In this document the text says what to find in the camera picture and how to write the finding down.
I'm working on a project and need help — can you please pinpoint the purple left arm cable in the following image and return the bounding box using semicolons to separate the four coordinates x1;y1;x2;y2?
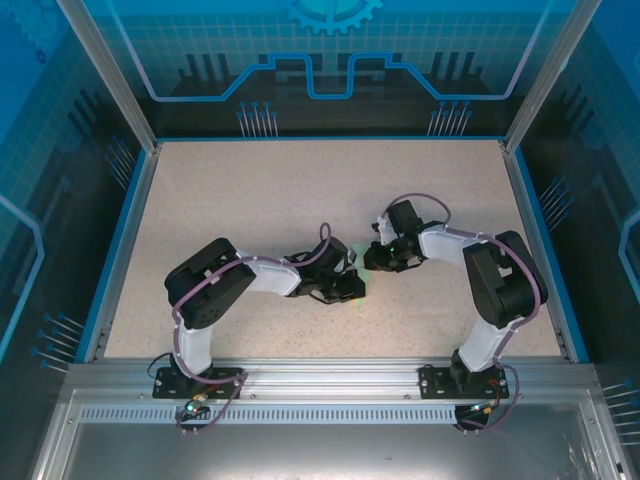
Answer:
169;222;334;437

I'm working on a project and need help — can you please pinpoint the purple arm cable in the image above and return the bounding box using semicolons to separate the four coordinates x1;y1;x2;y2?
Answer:
387;192;550;435
169;222;334;437

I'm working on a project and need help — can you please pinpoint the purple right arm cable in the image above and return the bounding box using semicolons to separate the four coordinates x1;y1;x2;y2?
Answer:
387;192;550;435

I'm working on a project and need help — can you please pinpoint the aluminium side rail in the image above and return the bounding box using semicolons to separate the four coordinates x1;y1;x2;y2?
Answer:
498;141;576;362
82;142;162;364

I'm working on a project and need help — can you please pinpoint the blue edge strip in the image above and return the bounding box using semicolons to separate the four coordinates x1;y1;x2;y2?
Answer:
513;148;592;364
72;148;151;364

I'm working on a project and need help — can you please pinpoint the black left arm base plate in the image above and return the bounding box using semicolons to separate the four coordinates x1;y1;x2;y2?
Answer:
152;366;247;401

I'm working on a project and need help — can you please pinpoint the grey metal lower shelf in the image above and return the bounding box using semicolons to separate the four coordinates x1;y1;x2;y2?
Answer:
29;389;629;480

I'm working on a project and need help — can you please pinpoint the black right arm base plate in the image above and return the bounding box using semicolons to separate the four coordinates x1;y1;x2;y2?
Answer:
418;364;507;401

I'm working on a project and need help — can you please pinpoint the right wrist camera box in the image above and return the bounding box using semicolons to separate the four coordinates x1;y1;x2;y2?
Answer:
370;213;397;247

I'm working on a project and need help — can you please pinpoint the aluminium frame post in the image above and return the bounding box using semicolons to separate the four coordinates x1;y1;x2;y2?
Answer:
501;0;609;154
53;0;162;154

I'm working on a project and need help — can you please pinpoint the aluminium mounting rail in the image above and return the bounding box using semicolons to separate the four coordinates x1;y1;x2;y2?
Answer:
64;355;599;402

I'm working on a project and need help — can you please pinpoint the slotted grey cable duct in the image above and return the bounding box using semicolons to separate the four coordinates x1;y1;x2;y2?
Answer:
78;405;484;426

